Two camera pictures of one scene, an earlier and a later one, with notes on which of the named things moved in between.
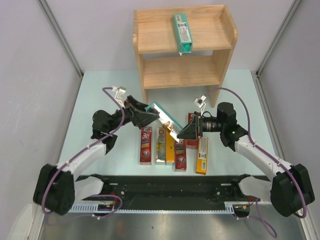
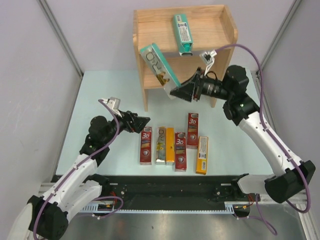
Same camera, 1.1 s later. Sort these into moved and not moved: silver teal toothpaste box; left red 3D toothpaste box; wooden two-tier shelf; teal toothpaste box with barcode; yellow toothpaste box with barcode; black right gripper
Moved: black right gripper; silver teal toothpaste box
Not moved: wooden two-tier shelf; teal toothpaste box with barcode; left red 3D toothpaste box; yellow toothpaste box with barcode
